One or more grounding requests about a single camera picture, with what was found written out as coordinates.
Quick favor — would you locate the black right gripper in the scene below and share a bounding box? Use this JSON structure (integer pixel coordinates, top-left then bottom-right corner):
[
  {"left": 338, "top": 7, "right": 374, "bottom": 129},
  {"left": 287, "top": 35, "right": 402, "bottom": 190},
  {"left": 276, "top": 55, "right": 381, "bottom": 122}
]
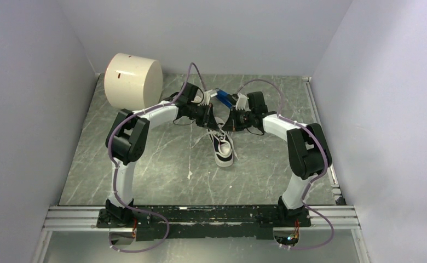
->
[{"left": 221, "top": 107, "right": 255, "bottom": 133}]

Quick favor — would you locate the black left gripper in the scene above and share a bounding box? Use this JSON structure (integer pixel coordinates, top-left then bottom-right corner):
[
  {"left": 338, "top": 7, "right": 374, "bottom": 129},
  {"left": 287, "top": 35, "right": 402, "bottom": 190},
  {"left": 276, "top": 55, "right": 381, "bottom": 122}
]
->
[{"left": 187, "top": 103, "right": 220, "bottom": 133}]

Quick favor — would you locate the white shoelace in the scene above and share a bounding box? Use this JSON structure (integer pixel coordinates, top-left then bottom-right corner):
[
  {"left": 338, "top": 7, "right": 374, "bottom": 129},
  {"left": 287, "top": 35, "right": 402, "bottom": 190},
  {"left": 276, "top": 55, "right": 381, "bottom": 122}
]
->
[{"left": 192, "top": 123, "right": 240, "bottom": 161}]

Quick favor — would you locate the black white canvas sneaker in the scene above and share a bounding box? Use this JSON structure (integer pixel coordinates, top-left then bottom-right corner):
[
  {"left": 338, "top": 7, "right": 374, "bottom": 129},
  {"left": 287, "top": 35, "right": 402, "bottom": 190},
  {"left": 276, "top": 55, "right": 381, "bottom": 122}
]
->
[{"left": 208, "top": 117, "right": 234, "bottom": 168}]

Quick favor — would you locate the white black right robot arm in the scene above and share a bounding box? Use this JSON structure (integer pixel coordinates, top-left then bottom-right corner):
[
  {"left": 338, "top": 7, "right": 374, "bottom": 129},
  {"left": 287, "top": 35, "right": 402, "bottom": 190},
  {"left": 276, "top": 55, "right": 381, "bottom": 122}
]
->
[{"left": 223, "top": 92, "right": 332, "bottom": 227}]

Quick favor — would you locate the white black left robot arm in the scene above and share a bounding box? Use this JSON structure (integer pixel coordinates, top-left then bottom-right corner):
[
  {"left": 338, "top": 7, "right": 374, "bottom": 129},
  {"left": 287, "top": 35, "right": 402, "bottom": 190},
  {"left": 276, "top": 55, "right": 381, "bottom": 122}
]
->
[{"left": 105, "top": 83, "right": 218, "bottom": 228}]

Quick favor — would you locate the blue black stapler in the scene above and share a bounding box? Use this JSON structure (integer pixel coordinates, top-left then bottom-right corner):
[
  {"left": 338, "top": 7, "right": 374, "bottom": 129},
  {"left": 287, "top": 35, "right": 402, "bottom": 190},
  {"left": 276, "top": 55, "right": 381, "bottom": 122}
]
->
[{"left": 215, "top": 88, "right": 237, "bottom": 108}]

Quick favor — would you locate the white staples box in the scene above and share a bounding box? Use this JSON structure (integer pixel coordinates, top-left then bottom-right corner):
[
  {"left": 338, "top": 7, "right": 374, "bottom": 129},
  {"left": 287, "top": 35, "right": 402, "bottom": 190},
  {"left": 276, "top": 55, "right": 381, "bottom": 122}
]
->
[{"left": 199, "top": 89, "right": 217, "bottom": 105}]

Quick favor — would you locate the cream cylindrical container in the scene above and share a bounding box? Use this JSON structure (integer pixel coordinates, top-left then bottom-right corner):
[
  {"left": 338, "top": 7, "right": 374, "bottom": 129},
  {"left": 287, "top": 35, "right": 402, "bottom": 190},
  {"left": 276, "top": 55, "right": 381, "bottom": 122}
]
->
[{"left": 104, "top": 53, "right": 163, "bottom": 110}]

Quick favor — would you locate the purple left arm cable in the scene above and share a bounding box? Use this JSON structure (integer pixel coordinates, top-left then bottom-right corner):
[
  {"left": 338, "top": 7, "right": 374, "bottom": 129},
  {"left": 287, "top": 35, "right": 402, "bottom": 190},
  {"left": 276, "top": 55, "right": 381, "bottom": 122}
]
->
[{"left": 106, "top": 62, "right": 209, "bottom": 254}]

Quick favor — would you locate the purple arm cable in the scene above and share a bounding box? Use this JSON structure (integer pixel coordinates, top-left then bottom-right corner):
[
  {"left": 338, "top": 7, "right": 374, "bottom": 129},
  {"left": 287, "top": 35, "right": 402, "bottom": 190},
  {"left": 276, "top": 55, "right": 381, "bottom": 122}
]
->
[
  {"left": 106, "top": 62, "right": 209, "bottom": 254},
  {"left": 235, "top": 79, "right": 336, "bottom": 251}
]

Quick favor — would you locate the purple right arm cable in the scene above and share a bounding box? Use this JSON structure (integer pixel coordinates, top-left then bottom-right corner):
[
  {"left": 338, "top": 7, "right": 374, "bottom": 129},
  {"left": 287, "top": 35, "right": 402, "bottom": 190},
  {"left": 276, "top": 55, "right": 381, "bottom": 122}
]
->
[{"left": 235, "top": 79, "right": 336, "bottom": 251}]

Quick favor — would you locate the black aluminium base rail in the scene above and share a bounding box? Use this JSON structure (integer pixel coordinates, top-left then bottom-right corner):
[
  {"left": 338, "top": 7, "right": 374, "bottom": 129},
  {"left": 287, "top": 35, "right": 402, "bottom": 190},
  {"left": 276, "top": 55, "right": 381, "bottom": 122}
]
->
[{"left": 43, "top": 205, "right": 360, "bottom": 241}]

